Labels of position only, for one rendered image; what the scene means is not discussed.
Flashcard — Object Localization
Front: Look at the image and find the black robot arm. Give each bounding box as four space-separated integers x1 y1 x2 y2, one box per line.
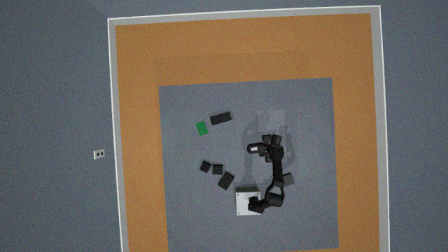
248 134 285 214

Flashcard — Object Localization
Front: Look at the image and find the dark grey controller unit with green rocker switches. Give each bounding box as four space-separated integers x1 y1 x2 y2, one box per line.
247 142 265 154

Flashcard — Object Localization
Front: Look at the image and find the green rectangular block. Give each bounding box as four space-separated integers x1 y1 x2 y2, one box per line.
196 121 208 136

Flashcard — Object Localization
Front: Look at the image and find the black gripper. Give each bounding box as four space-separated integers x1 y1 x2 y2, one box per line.
262 134 272 163

